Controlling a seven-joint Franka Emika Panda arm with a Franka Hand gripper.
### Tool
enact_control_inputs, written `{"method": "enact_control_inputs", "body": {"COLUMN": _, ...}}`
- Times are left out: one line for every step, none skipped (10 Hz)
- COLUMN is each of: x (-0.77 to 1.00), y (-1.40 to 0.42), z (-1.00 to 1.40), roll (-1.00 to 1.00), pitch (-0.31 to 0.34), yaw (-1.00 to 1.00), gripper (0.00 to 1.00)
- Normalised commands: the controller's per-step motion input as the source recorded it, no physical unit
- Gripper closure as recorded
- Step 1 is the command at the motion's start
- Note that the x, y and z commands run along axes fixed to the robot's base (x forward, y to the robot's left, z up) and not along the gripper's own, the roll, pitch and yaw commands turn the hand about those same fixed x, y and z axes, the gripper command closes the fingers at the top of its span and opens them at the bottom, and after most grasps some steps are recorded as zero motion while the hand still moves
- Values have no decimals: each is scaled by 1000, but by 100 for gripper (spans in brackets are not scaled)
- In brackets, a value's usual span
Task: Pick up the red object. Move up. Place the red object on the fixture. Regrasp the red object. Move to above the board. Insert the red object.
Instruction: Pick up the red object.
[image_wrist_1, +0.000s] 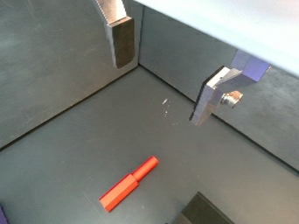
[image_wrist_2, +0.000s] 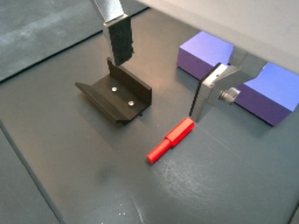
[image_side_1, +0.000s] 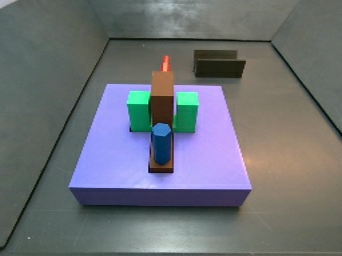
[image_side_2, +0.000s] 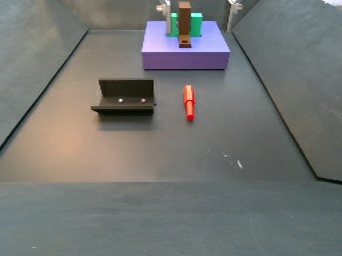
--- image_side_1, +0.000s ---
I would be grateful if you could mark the red peg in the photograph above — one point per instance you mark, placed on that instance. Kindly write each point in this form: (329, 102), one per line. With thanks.
(166, 65)

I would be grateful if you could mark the purple base board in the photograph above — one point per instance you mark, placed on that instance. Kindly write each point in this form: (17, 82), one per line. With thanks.
(209, 178)

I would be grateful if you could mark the blue hexagonal peg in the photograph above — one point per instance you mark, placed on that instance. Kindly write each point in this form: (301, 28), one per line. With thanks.
(162, 143)

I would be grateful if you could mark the green block right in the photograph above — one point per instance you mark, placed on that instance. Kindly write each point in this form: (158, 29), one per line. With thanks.
(188, 106)

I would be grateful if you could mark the green block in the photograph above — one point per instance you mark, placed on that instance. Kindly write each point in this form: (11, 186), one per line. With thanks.
(188, 106)
(138, 105)

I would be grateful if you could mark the green block left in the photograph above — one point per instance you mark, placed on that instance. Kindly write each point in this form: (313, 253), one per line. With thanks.
(138, 105)

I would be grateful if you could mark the brown L-shaped block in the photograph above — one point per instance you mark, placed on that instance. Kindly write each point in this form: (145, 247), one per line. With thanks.
(162, 114)

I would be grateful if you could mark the black angled holder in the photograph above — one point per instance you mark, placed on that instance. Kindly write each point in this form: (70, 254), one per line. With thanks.
(218, 64)

